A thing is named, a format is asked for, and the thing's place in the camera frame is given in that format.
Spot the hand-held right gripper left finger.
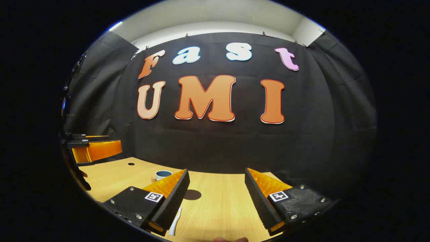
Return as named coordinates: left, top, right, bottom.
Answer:
left=102, top=169, right=190, bottom=236

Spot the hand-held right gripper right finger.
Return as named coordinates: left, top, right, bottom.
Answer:
left=244, top=168, right=336, bottom=236

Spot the dark brown round coaster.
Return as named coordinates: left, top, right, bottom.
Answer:
left=183, top=190, right=202, bottom=201

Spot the white toothbrush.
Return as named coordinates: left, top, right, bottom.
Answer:
left=169, top=207, right=183, bottom=236

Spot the blue and white cup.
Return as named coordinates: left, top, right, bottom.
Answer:
left=151, top=170, right=173, bottom=184

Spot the wooden desktop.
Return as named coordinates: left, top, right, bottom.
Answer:
left=79, top=157, right=289, bottom=242

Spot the black backdrop cloth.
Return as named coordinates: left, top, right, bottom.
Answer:
left=64, top=31, right=377, bottom=199

